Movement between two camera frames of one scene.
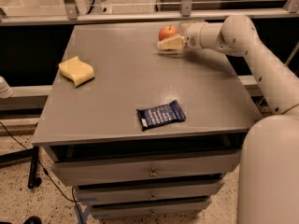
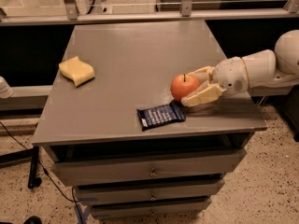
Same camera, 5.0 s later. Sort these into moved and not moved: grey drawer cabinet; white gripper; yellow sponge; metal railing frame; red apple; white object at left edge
Moved: white gripper; red apple
Not moved: grey drawer cabinet; yellow sponge; metal railing frame; white object at left edge
